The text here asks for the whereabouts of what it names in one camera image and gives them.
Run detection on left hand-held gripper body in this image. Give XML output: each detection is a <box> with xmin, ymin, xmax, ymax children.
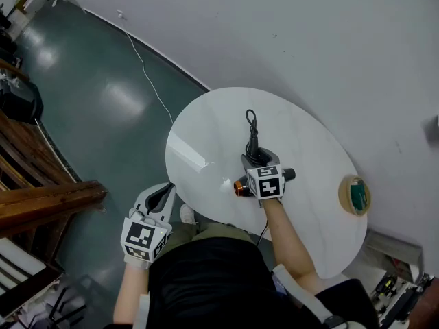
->
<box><xmin>119</xmin><ymin>206</ymin><xmax>173</xmax><ymax>263</ymax></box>

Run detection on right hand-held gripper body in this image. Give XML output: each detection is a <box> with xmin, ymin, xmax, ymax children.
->
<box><xmin>241</xmin><ymin>147</ymin><xmax>287</xmax><ymax>201</ymax></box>

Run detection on person's right forearm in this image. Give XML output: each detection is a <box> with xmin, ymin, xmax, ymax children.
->
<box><xmin>261</xmin><ymin>197</ymin><xmax>325</xmax><ymax>289</ymax></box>

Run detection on person's left forearm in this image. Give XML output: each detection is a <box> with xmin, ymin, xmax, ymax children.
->
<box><xmin>112</xmin><ymin>257</ymin><xmax>151</xmax><ymax>326</ymax></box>

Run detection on person's white shoe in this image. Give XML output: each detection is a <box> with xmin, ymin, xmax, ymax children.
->
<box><xmin>179</xmin><ymin>203</ymin><xmax>197</xmax><ymax>226</ymax></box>

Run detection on white round table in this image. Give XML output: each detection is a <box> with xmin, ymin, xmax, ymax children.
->
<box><xmin>165</xmin><ymin>86</ymin><xmax>368</xmax><ymax>280</ymax></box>

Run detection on person's olive trousers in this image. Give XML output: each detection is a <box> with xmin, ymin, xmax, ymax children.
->
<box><xmin>163</xmin><ymin>220</ymin><xmax>257</xmax><ymax>253</ymax></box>

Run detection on round wooden tray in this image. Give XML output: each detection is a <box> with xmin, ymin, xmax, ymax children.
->
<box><xmin>337</xmin><ymin>173</ymin><xmax>372</xmax><ymax>217</ymax></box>

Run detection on person's black shirt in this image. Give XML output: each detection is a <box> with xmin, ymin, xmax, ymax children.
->
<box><xmin>145</xmin><ymin>235</ymin><xmax>380</xmax><ymax>329</ymax></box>

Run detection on green object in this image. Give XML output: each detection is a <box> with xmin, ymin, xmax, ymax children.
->
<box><xmin>349</xmin><ymin>178</ymin><xmax>368</xmax><ymax>215</ymax></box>

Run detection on black metal stand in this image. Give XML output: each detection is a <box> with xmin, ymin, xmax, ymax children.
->
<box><xmin>43</xmin><ymin>275</ymin><xmax>88</xmax><ymax>326</ymax></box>

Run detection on brown wooden furniture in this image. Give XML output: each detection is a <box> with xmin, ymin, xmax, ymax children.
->
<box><xmin>0</xmin><ymin>110</ymin><xmax>109</xmax><ymax>265</ymax></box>

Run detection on white panels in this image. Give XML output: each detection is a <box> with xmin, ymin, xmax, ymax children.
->
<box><xmin>0</xmin><ymin>237</ymin><xmax>48</xmax><ymax>289</ymax></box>

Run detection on grey metal box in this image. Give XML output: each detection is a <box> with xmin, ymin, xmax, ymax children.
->
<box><xmin>362</xmin><ymin>228</ymin><xmax>425</xmax><ymax>282</ymax></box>

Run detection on black bag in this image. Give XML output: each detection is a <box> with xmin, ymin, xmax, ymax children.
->
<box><xmin>0</xmin><ymin>79</ymin><xmax>45</xmax><ymax>125</ymax></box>

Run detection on white equipment rack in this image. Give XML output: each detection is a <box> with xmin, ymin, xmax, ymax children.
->
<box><xmin>371</xmin><ymin>271</ymin><xmax>436</xmax><ymax>327</ymax></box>

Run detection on white box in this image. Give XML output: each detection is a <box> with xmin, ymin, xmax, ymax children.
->
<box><xmin>7</xmin><ymin>0</ymin><xmax>52</xmax><ymax>29</ymax></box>

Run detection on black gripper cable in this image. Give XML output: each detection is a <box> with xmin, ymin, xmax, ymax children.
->
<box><xmin>254</xmin><ymin>219</ymin><xmax>270</xmax><ymax>247</ymax></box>

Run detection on white shoulder strap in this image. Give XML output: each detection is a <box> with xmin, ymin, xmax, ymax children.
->
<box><xmin>272</xmin><ymin>263</ymin><xmax>346</xmax><ymax>329</ymax></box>

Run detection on white power cable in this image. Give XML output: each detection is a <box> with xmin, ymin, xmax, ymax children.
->
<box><xmin>115</xmin><ymin>8</ymin><xmax>175</xmax><ymax>125</ymax></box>

